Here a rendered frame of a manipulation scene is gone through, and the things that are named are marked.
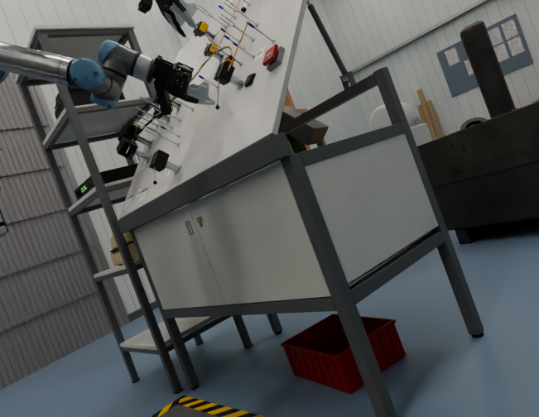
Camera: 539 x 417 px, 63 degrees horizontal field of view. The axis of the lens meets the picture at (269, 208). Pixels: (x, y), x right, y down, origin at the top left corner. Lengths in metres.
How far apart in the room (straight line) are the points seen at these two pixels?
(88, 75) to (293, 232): 0.69
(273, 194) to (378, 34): 9.43
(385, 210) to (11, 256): 3.86
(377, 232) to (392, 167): 0.25
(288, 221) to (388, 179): 0.39
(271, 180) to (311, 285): 0.32
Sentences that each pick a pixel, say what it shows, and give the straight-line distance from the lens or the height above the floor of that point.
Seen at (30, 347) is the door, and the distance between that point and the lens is 4.70.
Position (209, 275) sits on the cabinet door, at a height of 0.52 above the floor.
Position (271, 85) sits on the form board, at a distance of 1.31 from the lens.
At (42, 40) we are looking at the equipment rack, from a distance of 2.45.
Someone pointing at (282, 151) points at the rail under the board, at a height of 0.81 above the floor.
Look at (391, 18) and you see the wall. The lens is 10.50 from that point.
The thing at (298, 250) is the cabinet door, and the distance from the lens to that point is 1.26.
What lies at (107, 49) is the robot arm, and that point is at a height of 1.29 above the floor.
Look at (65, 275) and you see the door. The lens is 4.86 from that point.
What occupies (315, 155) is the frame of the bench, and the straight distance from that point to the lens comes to 1.24.
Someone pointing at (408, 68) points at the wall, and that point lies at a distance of 10.28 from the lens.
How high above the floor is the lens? 0.71
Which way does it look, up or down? 1 degrees down
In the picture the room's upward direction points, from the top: 21 degrees counter-clockwise
